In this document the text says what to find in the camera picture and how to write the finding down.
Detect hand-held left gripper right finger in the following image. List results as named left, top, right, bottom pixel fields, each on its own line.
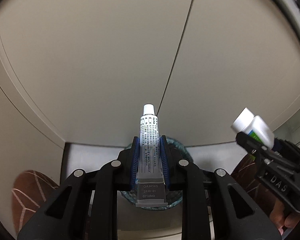
left=160, top=135, right=282, bottom=240

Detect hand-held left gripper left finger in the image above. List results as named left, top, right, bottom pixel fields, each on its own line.
left=17, top=136, right=140, bottom=240

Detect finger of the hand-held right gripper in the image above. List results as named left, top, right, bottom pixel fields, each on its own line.
left=274, top=137, right=300, bottom=168
left=236, top=132, right=300, bottom=173

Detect white ointment tube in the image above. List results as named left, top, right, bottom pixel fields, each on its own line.
left=135, top=104, right=167, bottom=207

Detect white pill bottle green label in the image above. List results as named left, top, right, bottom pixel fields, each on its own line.
left=230, top=107, right=275, bottom=148

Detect dark mesh trash basket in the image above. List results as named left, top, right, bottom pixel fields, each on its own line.
left=119, top=137, right=193, bottom=209

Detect person's right hand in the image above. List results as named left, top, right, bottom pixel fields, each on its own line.
left=269, top=201, right=300, bottom=235

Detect brown patterned pants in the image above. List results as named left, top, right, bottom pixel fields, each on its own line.
left=11, top=152, right=278, bottom=233

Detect beige base cabinet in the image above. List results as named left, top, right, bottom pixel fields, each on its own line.
left=0, top=0, right=300, bottom=148

